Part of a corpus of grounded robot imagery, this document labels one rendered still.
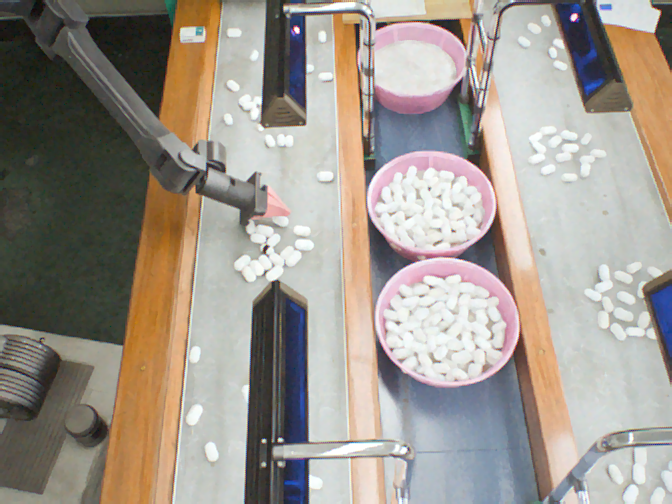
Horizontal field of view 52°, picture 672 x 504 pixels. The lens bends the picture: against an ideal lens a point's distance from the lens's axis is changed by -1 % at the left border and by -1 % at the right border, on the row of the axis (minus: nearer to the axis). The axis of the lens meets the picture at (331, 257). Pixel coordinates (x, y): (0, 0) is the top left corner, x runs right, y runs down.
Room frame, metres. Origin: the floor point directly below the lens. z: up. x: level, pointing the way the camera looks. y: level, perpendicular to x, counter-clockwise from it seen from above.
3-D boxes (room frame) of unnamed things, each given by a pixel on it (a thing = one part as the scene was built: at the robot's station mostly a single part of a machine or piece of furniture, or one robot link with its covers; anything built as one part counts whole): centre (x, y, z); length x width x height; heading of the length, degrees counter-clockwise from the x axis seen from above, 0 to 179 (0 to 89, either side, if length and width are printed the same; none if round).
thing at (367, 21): (1.15, -0.03, 0.90); 0.20 x 0.19 x 0.45; 178
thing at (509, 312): (0.60, -0.21, 0.72); 0.27 x 0.27 x 0.10
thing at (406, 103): (1.32, -0.24, 0.72); 0.27 x 0.27 x 0.10
